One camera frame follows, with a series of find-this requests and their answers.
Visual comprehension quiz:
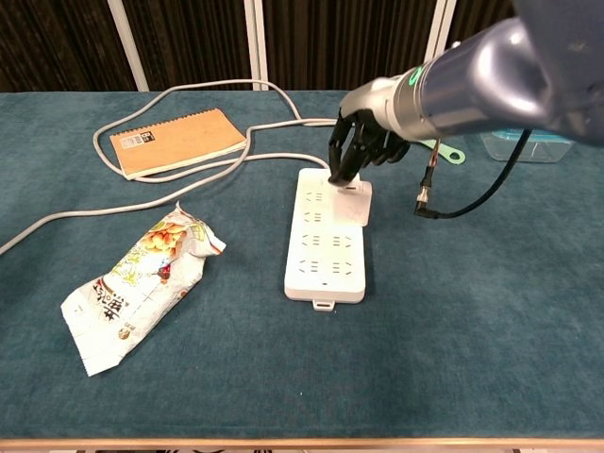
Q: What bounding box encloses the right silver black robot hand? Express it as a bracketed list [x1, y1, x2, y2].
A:
[327, 77, 411, 185]

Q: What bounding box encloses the white power adapter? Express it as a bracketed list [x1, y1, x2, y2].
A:
[329, 173, 374, 227]

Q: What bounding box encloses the white power strip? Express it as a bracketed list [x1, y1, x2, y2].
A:
[283, 167, 368, 312]

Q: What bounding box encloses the dark slatted screen panel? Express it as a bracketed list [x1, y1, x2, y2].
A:
[0, 0, 137, 92]
[122, 0, 255, 91]
[445, 0, 520, 48]
[261, 0, 438, 91]

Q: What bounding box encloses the green plastic brush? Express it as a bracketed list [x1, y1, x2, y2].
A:
[417, 139, 467, 166]

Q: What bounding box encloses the clear container blue lid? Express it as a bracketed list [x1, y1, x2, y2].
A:
[479, 127, 575, 164]

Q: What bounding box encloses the brown spiral notebook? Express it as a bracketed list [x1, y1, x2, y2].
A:
[109, 108, 248, 181]

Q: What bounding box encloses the teal table cloth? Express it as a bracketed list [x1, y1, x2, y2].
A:
[0, 89, 604, 440]

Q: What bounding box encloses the white printed snack bag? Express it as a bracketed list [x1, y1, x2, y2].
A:
[59, 200, 227, 378]

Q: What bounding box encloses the grey power strip cable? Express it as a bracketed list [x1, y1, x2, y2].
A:
[0, 78, 342, 257]

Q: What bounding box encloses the white frame post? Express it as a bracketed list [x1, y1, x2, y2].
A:
[243, 0, 270, 91]
[107, 0, 150, 92]
[422, 0, 458, 66]

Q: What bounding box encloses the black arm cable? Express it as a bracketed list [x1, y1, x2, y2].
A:
[413, 126, 534, 221]

